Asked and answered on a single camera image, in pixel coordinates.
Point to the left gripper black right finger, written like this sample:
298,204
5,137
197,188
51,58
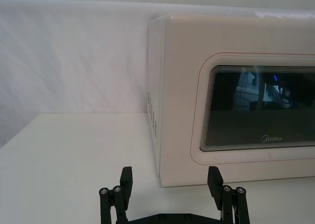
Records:
215,184

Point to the cream microwave oven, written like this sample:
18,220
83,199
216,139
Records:
179,98

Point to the white curtain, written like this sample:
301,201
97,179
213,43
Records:
73,56

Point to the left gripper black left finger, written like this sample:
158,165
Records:
126,184

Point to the white table cloth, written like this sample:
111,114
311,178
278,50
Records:
61,160

